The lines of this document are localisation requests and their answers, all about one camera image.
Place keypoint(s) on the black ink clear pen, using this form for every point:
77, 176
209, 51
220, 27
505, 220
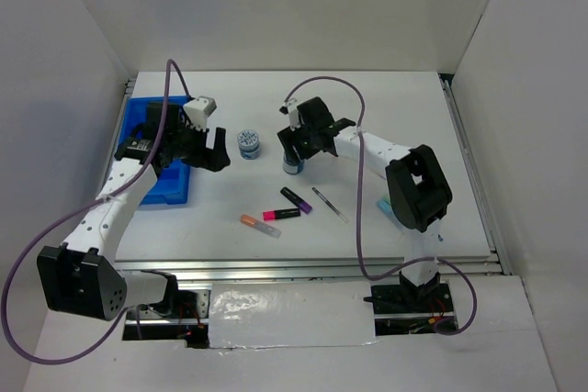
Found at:
329, 204

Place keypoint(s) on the pink cap black highlighter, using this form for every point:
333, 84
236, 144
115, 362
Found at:
279, 214

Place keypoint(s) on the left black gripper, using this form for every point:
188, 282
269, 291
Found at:
213, 160

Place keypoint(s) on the blue pastel highlighter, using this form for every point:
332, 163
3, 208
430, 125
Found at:
384, 207

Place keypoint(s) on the white front cover plate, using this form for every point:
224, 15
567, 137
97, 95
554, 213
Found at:
299, 315

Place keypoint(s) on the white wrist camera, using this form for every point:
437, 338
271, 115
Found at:
198, 110
290, 109

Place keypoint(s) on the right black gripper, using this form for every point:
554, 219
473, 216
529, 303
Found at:
289, 139

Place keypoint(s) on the orange cap clear marker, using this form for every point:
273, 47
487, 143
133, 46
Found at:
260, 226

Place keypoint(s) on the purple cap black highlighter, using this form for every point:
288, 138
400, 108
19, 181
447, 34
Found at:
295, 199

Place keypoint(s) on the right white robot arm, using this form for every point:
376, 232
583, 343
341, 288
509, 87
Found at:
419, 193

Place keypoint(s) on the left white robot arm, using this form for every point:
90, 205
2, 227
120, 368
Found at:
78, 276

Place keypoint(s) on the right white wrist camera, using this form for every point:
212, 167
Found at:
290, 109

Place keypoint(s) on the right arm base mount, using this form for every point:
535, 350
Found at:
395, 315

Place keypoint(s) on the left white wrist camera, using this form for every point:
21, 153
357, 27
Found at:
198, 110

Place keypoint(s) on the aluminium table rail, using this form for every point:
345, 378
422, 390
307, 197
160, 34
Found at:
291, 270

